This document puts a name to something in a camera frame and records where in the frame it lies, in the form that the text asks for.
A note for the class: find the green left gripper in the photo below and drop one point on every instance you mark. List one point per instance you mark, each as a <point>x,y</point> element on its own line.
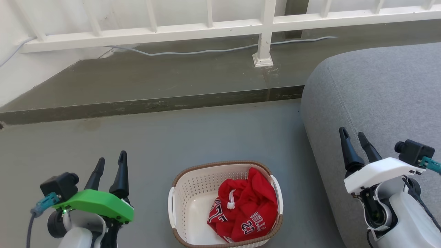
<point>96,205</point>

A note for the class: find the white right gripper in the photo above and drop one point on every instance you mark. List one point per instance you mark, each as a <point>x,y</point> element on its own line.
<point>379,172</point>

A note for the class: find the red basketball shorts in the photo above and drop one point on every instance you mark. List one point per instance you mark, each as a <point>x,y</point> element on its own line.
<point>258,199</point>

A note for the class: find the red basketball jersey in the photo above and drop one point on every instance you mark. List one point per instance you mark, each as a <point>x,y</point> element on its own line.
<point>217,217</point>

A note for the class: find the grey fabric sofa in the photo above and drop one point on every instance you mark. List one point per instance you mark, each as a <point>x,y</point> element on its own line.
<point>379,89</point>

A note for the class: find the white laundry basket brown rim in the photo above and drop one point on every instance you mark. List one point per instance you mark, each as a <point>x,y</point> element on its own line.
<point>193,206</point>

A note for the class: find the white metal railing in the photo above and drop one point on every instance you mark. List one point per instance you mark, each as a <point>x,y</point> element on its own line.
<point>265,24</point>

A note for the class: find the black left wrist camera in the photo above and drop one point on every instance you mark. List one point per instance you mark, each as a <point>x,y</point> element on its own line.
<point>60,184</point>

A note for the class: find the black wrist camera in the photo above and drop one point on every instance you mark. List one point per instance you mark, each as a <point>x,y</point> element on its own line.
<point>413,151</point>
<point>60,184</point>

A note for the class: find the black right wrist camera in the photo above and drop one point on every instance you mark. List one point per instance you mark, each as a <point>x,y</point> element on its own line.
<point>413,151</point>

